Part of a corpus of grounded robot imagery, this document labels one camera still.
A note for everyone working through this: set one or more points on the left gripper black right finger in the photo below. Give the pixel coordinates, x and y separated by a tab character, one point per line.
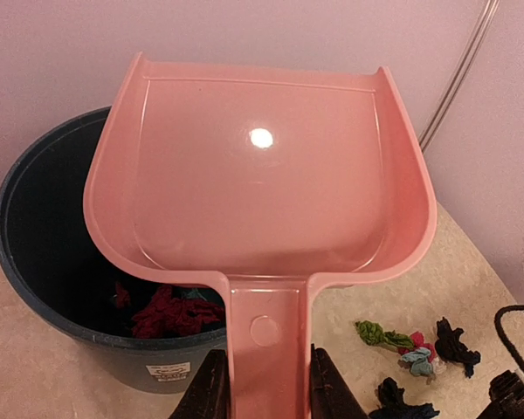
330	395

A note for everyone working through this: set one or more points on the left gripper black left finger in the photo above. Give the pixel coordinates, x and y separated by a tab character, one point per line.
208	395

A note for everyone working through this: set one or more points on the pink dustpan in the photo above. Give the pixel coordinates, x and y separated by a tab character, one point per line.
268	186

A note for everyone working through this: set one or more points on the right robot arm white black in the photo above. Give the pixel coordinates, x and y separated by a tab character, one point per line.
506	390

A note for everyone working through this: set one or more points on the scraps inside bucket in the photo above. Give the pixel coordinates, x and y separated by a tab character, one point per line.
167	313

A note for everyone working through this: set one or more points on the pile of coloured scraps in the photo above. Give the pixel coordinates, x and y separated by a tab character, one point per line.
422	358

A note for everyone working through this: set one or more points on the dark blue scrap right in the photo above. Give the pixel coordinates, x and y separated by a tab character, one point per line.
393	405

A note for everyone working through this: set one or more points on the green scrap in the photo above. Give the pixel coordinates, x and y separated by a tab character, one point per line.
373	334

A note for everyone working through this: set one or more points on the black scrap right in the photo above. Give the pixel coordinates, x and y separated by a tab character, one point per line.
449	347

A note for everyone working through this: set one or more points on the teal plastic bucket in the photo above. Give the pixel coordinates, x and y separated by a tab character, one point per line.
52	263

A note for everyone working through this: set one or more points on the right aluminium corner post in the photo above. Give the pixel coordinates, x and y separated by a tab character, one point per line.
460	73

